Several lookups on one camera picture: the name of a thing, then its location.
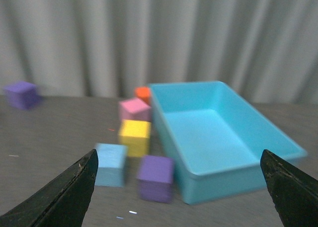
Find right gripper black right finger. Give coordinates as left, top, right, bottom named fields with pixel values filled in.
left=260, top=150, right=318, bottom=227

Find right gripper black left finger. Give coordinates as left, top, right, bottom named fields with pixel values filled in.
left=0, top=149, right=98, bottom=227

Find light blue foam block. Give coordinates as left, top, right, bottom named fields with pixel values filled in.
left=95, top=143, right=128, bottom=187

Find light blue plastic tray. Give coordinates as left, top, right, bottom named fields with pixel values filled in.
left=150, top=81, right=307, bottom=205

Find purple foam block near tray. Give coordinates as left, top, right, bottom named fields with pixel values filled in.
left=137, top=155, right=174, bottom=203

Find yellow foam block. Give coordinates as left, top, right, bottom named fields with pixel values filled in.
left=118, top=119, right=151, bottom=157

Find purple foam block far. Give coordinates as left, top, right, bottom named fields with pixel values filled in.
left=3, top=81, right=42, bottom=110

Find pink foam block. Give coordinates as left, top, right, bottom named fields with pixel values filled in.
left=119, top=98, right=152, bottom=122

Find orange foam block behind tray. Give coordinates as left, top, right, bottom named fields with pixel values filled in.
left=134, top=86, right=151, bottom=105

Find grey curtain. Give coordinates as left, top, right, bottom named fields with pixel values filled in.
left=0, top=0, right=318, bottom=104

